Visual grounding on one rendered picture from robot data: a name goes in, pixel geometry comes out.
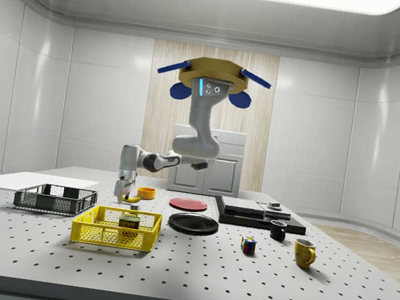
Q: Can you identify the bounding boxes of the flat-sided can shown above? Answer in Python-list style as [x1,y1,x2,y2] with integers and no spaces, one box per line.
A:
[116,211,142,239]

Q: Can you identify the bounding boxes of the white cabinet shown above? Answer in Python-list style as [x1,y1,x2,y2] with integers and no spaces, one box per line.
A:
[165,123,248,200]

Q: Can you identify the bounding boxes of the white board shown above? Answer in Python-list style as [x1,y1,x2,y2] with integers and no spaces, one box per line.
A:
[0,168,100,202]

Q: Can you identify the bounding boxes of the dark grey basket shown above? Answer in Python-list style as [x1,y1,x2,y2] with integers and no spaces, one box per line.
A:
[13,179,100,219]

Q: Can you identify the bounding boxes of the yellow mug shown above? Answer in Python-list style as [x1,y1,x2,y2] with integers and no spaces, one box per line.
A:
[291,237,319,270]

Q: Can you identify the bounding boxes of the yellow basket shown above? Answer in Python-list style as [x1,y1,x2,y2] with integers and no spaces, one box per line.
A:
[69,201,164,255]

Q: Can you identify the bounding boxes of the puzzle cube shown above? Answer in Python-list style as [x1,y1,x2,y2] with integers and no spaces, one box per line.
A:
[239,235,259,257]

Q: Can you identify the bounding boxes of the banana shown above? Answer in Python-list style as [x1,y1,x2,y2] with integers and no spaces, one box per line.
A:
[121,191,145,205]

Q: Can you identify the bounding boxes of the black mug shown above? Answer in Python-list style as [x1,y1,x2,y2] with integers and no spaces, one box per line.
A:
[268,219,289,242]

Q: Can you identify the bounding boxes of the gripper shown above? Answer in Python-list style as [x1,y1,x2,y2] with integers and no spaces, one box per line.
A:
[112,178,134,206]

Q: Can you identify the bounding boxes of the black stove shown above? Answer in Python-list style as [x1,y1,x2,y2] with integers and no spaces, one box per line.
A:
[211,193,310,236]

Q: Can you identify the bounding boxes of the black plate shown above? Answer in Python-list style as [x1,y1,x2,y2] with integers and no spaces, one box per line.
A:
[166,209,221,239]

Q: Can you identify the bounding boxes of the red plate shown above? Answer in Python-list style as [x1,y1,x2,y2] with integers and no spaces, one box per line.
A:
[168,195,209,214]

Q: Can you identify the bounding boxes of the yellow bowl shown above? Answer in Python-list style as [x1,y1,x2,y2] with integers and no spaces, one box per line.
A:
[136,185,156,202]

